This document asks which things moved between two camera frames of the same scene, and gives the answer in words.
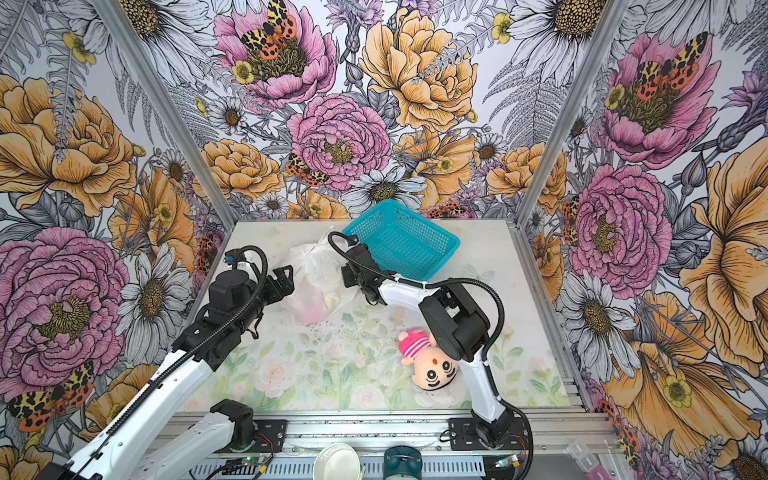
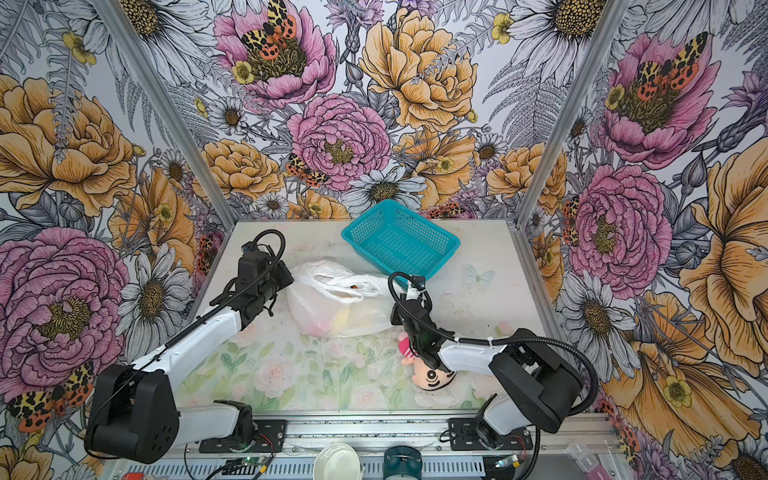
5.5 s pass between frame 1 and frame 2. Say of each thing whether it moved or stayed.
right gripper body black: moved
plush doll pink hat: stayed
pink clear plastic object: stayed
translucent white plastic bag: moved
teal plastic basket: stayed
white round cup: stayed
